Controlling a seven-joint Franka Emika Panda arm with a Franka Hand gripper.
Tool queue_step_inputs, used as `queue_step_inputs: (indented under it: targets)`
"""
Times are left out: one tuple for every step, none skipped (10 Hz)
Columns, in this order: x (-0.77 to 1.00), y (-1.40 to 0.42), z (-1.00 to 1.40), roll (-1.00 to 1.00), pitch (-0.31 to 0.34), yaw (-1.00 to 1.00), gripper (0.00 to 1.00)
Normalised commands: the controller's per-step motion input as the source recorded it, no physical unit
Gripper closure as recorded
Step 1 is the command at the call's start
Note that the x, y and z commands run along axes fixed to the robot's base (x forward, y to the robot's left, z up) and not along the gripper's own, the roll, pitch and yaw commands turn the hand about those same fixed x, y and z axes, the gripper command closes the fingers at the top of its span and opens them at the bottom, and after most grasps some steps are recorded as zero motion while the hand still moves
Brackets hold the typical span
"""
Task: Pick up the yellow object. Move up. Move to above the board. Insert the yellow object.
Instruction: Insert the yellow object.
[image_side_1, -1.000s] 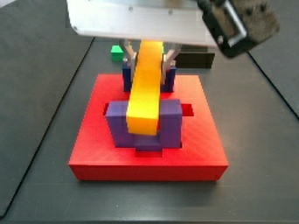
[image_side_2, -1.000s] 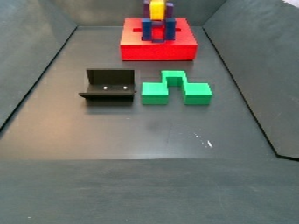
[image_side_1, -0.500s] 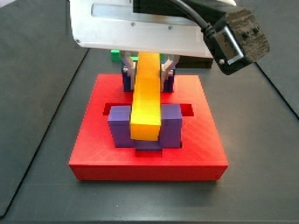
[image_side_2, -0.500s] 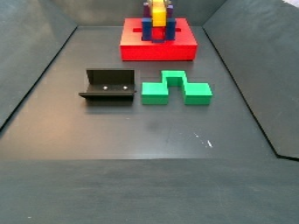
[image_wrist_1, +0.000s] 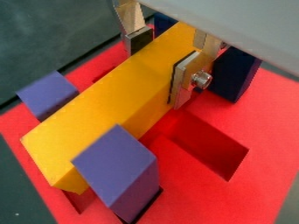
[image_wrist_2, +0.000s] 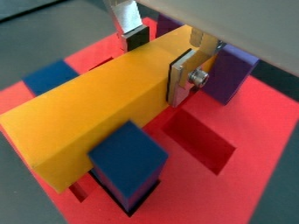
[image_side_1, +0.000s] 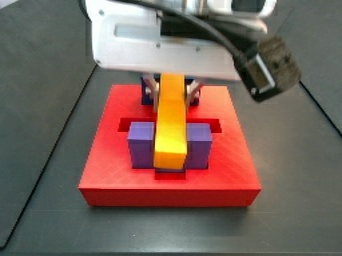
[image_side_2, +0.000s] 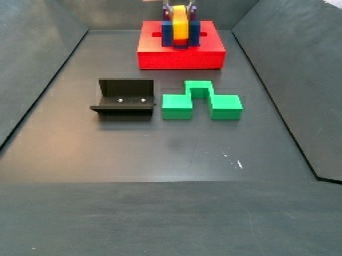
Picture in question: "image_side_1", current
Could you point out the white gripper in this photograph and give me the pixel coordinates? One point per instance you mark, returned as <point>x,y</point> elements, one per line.
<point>140,38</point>

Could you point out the yellow rectangular bar block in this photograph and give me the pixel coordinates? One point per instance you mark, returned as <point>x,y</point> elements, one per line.
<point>170,135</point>

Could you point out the red base board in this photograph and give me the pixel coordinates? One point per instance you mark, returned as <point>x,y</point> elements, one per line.
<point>113,183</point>

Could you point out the dark blue U-shaped block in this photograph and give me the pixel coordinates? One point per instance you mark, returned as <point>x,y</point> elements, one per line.
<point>192,85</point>

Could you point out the purple U-shaped block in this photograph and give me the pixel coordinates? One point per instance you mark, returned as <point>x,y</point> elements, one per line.
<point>141,144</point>

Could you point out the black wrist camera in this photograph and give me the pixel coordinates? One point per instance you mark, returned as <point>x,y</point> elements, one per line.
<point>271,71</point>

